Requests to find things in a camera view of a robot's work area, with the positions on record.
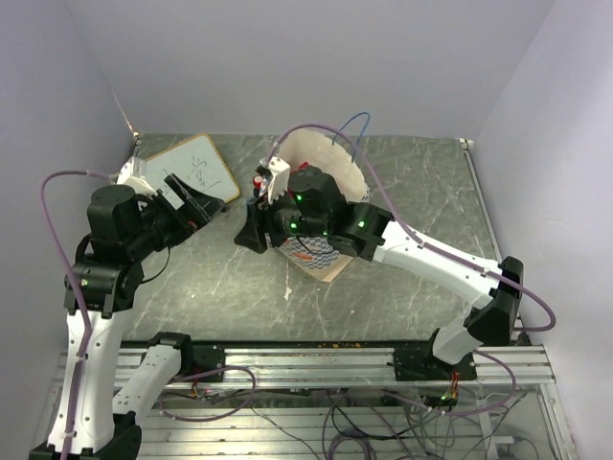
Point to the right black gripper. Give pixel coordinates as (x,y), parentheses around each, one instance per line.
(260,220)

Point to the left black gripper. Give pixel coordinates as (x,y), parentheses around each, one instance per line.
(196,208)

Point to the checkered paper bag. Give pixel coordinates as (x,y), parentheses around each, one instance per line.
(324,182)

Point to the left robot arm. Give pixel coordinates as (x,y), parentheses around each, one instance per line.
(128,222)

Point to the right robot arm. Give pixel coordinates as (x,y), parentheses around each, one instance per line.
(489,288)

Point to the red marker cap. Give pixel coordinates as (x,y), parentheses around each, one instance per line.
(257,181)

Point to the small whiteboard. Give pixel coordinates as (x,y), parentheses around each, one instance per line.
(197,163)

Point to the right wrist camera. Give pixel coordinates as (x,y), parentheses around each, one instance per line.
(274,178)

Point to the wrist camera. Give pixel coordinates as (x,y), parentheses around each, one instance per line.
(274,178)
(132,174)

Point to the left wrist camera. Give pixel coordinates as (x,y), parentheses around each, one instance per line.
(132,174)

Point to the aluminium rail frame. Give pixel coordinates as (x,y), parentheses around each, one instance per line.
(388,365)

